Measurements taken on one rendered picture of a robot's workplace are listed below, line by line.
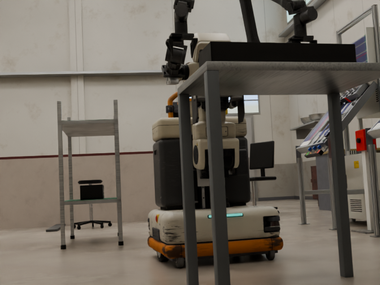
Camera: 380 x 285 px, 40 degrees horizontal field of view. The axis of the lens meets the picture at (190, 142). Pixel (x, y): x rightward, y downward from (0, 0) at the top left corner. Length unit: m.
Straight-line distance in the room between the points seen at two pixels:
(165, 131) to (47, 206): 4.21
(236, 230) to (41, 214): 4.59
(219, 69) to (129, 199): 5.39
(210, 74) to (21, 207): 5.61
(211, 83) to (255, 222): 1.25
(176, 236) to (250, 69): 1.19
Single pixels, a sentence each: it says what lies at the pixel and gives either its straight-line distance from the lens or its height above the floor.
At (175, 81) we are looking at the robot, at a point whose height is 0.96.
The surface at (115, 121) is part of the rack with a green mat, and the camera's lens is 4.04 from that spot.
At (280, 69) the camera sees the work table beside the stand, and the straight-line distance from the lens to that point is 1.79.
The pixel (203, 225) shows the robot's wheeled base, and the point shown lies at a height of 0.21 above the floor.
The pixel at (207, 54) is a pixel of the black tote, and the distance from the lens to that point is 1.93.
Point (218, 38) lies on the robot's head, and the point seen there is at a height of 1.19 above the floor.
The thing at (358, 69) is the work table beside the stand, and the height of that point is 0.77.
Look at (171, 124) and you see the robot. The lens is 3.03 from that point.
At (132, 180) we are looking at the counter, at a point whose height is 0.54.
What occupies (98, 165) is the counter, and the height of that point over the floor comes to 0.75.
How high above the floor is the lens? 0.40
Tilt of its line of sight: 5 degrees up
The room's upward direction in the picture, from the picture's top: 3 degrees counter-clockwise
